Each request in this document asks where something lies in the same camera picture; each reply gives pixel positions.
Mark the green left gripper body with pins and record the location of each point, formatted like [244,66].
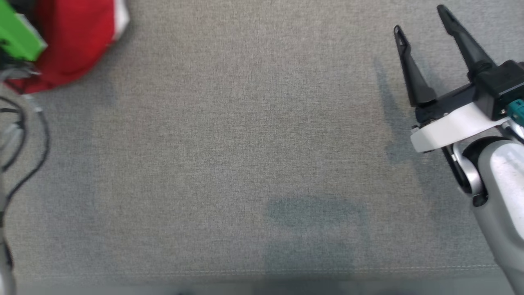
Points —
[16,39]

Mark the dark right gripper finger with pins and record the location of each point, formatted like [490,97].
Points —
[470,53]
[417,88]

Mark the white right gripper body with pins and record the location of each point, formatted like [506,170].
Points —
[450,127]

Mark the red shorts with white stripes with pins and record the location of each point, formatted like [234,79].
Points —
[73,37]

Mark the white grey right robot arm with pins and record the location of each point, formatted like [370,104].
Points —
[503,184]

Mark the grey fabric sofa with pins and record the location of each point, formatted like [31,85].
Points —
[245,143]

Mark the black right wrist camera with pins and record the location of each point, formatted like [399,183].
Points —
[499,86]

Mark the teal right camera connector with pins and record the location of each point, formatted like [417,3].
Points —
[516,110]

